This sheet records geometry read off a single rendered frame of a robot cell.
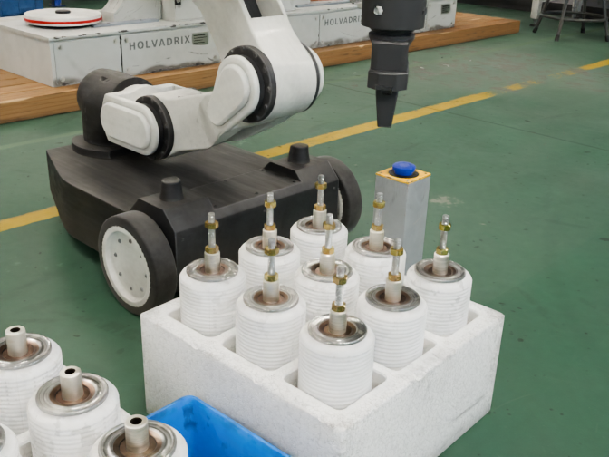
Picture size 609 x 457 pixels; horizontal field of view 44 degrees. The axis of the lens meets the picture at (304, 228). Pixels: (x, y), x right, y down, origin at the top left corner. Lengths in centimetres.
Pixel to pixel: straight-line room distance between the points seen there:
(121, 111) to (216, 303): 75
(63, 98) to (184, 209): 157
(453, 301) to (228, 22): 68
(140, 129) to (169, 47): 163
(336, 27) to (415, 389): 310
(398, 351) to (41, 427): 46
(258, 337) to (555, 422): 53
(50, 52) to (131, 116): 134
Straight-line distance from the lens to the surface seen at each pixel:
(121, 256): 151
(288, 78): 141
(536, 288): 171
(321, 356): 94
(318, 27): 388
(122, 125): 174
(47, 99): 294
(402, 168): 132
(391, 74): 105
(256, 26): 143
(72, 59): 306
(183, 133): 164
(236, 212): 151
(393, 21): 106
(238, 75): 139
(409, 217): 133
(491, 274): 174
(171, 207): 145
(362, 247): 119
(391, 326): 102
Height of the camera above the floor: 74
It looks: 23 degrees down
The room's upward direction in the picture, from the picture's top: 2 degrees clockwise
